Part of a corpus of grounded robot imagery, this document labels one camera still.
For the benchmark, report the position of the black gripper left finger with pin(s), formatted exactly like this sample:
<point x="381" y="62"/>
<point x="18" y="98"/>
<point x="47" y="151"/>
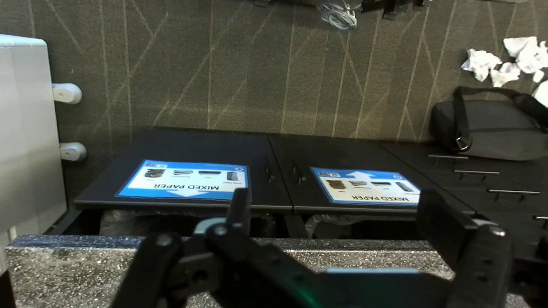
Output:
<point x="169" y="269"/>

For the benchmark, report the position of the grey bag on floor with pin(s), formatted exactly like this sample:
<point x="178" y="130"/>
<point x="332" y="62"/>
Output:
<point x="513" y="127"/>

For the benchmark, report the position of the black bin door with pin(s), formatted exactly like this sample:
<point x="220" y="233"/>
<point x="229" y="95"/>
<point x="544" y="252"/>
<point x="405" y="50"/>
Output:
<point x="268" y="190"/>
<point x="297" y="156"/>

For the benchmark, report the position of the left blue mixed paper sign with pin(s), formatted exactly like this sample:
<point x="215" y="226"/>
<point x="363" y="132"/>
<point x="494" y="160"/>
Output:
<point x="368" y="187"/>

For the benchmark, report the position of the right black bin door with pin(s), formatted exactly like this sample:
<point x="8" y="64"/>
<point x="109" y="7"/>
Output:
<point x="268" y="190"/>

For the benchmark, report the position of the left black bin door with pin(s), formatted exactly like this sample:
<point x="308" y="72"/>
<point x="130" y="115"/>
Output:
<point x="297" y="156"/>

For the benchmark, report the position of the large white office printer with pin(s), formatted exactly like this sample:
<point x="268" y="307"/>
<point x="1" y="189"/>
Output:
<point x="32" y="178"/>

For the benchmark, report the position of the crumpled papers on floor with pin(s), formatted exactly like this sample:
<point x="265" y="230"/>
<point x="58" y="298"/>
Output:
<point x="527" y="55"/>

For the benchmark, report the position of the black bin liner bag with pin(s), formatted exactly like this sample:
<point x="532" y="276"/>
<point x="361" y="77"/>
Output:
<point x="130" y="223"/>

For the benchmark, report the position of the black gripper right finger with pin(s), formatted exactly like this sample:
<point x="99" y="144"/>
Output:
<point x="479" y="252"/>

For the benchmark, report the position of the black drawer cabinet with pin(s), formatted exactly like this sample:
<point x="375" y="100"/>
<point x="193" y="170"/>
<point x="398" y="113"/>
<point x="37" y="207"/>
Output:
<point x="512" y="194"/>

